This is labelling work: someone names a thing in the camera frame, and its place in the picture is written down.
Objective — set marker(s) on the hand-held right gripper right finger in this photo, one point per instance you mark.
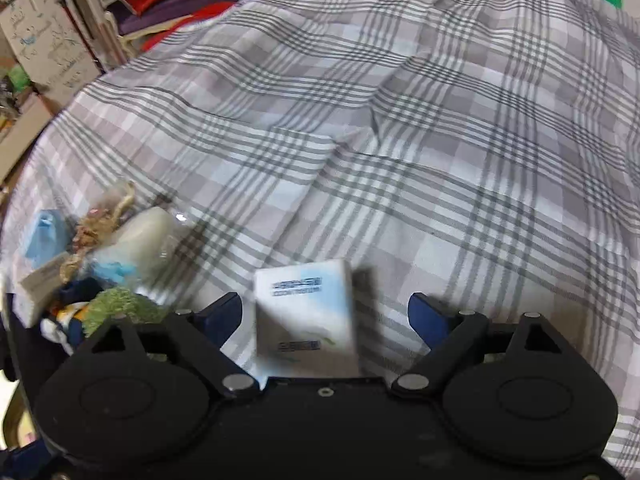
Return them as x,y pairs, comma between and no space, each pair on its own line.
426,317

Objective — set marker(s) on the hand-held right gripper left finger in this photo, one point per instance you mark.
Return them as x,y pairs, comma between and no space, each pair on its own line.
222,317

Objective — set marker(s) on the green knit scrubber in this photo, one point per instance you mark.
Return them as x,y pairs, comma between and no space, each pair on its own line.
120,307

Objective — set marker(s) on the blue face mask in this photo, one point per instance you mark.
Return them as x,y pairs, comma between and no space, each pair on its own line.
114,268
45,230

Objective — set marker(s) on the dark blue cloth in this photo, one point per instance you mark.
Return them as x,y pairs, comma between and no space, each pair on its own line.
80,295

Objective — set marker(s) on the grey plaid blanket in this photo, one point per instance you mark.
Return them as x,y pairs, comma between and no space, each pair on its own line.
400,160

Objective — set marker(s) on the small white tissue pack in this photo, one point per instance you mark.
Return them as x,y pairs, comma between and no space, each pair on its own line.
42,285

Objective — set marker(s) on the plain cardboard box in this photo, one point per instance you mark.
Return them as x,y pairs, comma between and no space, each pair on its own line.
20,130

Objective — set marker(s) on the red cloth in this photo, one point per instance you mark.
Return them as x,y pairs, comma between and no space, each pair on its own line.
165,35

